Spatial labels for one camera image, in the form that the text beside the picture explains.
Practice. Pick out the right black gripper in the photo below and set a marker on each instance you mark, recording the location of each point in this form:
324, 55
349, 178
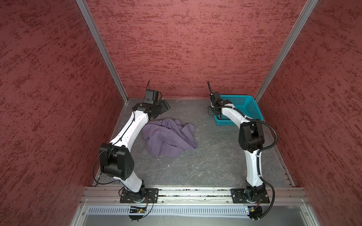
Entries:
210, 112

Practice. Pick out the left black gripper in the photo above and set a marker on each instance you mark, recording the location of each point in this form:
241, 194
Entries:
164, 107

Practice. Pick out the purple trousers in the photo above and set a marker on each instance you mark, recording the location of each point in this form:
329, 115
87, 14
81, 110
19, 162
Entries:
168, 137

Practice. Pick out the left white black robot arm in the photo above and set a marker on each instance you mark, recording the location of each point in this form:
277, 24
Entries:
115, 157

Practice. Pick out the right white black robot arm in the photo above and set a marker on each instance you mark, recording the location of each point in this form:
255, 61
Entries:
251, 141

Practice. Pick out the teal plastic basket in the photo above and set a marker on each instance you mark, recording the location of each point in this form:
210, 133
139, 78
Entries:
245, 103

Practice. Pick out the left connector board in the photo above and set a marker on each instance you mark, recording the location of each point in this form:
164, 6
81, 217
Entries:
138, 210

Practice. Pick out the connector board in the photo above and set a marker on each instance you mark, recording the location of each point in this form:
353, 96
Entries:
255, 212
138, 210

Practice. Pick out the right connector board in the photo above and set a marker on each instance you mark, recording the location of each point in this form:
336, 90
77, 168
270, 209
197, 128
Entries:
255, 212

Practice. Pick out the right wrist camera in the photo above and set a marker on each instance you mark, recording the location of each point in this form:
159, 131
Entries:
215, 98

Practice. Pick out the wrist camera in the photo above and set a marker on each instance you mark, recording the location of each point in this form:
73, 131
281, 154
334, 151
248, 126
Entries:
215, 98
152, 97

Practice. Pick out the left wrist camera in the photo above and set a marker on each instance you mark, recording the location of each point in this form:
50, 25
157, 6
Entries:
152, 97

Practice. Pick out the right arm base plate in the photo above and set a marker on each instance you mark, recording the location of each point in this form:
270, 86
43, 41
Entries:
250, 195

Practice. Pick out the right aluminium corner post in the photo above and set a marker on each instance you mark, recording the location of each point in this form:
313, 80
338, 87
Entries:
294, 33

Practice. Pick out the aluminium corner post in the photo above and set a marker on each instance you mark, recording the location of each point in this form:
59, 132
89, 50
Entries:
294, 33
86, 13

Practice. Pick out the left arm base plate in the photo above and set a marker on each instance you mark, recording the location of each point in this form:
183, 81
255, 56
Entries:
145, 195

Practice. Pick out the aluminium front rail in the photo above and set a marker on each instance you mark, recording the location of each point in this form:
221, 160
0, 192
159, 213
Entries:
168, 195

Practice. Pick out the left aluminium corner post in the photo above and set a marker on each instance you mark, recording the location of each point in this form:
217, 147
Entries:
86, 13

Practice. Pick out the white slotted cable duct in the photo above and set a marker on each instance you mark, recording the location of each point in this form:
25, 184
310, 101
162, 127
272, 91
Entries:
197, 211

